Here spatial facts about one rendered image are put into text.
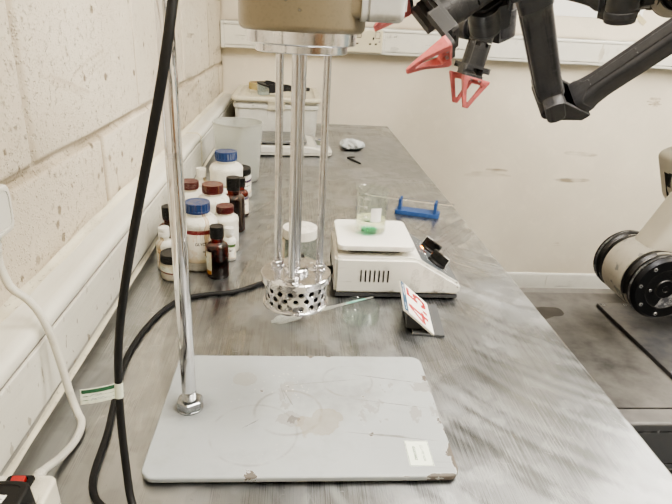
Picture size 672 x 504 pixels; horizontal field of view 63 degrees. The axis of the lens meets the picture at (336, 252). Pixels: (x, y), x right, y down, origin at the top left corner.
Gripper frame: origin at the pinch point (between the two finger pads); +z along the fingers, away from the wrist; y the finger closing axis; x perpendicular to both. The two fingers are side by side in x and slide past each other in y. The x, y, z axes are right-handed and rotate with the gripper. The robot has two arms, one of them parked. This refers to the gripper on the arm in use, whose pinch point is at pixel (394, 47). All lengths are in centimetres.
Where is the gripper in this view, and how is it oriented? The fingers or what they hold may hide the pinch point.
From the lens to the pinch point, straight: 97.2
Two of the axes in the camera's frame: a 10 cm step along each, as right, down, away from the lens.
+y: -5.3, -8.1, 2.5
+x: -1.9, -1.7, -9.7
